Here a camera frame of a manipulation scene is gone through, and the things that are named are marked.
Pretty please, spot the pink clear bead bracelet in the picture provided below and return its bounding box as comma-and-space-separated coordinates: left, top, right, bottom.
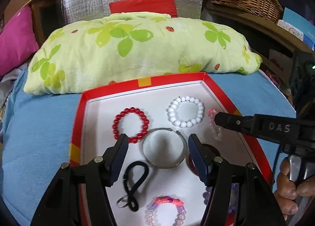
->
208, 108, 223, 142
145, 196, 187, 226

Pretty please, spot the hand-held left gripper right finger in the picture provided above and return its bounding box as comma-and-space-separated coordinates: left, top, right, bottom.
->
188, 134, 287, 226

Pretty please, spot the silver bangle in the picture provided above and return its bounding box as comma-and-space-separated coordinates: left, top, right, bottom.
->
142, 127, 188, 169

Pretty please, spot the white bead bracelet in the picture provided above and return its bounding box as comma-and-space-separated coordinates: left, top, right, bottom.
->
168, 96, 205, 128

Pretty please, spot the black hair tie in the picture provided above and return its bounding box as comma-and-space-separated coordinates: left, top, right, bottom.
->
123, 161, 150, 212

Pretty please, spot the purple bead bracelet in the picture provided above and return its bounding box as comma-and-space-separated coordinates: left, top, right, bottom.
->
202, 183, 240, 217

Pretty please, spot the pink cushion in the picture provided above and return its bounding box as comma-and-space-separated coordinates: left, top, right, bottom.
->
0, 6, 40, 77

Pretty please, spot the white patterned tissue box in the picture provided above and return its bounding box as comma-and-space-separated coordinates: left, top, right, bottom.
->
278, 19, 304, 40

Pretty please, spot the red cushion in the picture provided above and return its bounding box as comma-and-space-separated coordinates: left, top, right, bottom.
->
109, 0, 178, 18

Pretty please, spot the green leaf pattern pillow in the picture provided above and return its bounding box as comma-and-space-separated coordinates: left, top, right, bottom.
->
24, 12, 262, 95

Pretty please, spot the person's right hand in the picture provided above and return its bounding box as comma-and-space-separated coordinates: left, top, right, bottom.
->
273, 157, 315, 220

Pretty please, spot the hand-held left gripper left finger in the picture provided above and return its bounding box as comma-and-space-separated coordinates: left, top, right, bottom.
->
32, 133, 129, 226

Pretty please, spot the red shallow gift box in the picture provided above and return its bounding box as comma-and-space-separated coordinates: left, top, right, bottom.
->
69, 73, 273, 226

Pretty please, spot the small silver ring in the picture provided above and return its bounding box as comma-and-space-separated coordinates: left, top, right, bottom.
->
116, 195, 130, 209

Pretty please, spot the dark purple bangle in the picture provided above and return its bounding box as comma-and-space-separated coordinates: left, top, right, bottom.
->
186, 143, 221, 175

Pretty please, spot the red bead bracelet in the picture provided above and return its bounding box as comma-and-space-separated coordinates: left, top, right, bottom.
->
112, 108, 151, 144

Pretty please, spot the light blue cardboard box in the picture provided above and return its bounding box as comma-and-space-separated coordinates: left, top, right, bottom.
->
283, 7, 315, 51

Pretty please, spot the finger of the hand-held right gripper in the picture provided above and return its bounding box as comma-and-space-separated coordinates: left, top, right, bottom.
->
214, 111, 256, 139

